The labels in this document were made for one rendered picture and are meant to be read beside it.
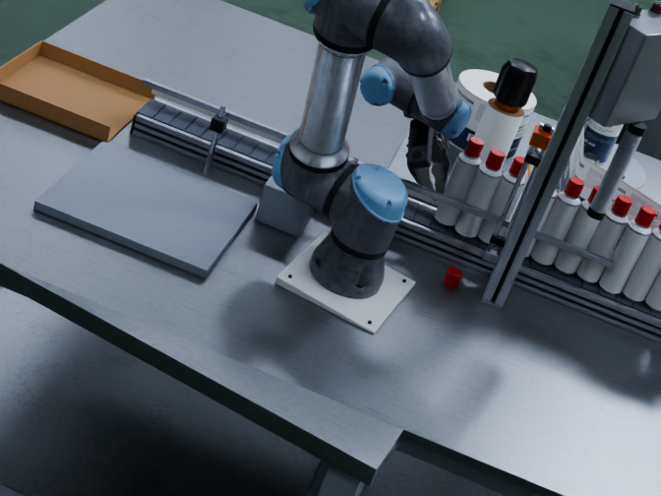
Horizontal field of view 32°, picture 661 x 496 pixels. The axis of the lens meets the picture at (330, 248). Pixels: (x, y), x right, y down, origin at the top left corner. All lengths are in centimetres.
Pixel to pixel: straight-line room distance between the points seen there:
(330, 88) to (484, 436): 67
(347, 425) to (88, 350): 110
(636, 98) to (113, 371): 141
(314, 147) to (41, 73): 85
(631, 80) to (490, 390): 62
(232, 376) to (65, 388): 89
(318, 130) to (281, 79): 93
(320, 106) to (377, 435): 59
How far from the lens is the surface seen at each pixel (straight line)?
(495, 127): 266
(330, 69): 201
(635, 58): 214
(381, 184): 216
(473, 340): 227
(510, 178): 242
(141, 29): 310
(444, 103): 215
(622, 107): 219
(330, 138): 211
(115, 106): 268
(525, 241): 231
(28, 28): 495
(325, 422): 195
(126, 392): 282
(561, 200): 243
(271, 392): 197
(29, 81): 271
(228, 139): 256
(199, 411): 281
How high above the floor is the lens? 208
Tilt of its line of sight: 32 degrees down
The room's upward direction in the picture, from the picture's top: 19 degrees clockwise
